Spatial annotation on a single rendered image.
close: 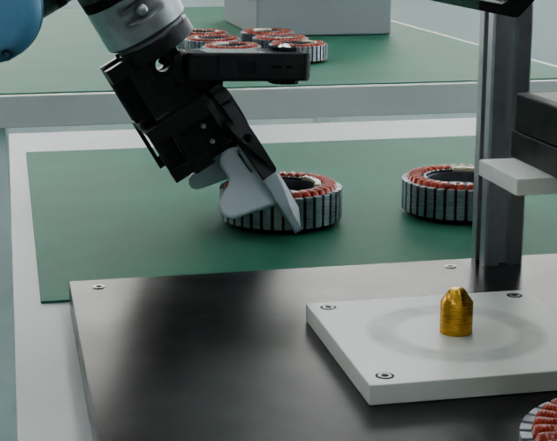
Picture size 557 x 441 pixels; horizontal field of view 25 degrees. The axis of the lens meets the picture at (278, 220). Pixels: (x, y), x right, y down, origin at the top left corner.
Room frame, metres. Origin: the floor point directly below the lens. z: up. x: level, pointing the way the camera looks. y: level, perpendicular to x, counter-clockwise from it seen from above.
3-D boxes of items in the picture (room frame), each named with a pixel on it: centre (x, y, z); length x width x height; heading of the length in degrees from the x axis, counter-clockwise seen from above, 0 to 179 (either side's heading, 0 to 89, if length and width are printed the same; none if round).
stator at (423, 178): (1.17, -0.17, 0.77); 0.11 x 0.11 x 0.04
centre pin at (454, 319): (0.73, -0.11, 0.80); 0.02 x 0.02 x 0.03
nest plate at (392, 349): (0.73, -0.11, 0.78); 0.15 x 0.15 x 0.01; 12
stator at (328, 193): (1.14, 0.00, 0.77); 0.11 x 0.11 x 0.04
